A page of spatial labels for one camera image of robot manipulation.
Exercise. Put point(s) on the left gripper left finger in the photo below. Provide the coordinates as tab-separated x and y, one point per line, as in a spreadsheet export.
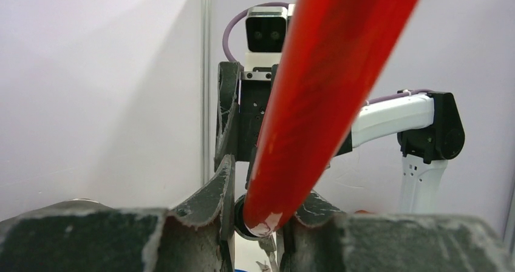
84	235

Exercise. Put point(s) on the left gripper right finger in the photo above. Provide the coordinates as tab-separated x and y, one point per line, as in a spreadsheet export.
321	237

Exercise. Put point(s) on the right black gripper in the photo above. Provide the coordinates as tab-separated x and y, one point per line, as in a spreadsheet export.
254	92

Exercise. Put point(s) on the red lock keys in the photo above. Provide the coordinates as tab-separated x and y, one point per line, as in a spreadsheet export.
267	244

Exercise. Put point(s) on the red cable lock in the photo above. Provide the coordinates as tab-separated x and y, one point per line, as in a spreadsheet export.
333	54

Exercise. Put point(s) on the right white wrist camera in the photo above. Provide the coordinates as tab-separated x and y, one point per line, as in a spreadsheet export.
266	28

